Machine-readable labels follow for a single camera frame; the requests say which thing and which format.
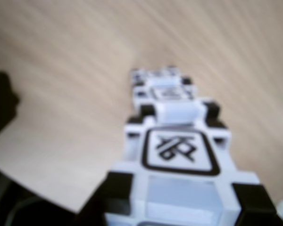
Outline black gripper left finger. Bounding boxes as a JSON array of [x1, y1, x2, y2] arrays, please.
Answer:
[[70, 173, 121, 226]]

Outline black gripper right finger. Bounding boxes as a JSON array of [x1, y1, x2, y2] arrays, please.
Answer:
[[241, 186, 283, 226]]

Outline white cube with X symbol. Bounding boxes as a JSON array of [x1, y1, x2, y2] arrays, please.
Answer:
[[104, 116, 278, 226]]

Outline white cube with diamond symbol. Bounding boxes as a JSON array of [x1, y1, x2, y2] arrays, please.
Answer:
[[133, 82, 222, 129]]

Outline white cube with N symbol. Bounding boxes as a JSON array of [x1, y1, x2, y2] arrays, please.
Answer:
[[131, 67, 194, 87]]

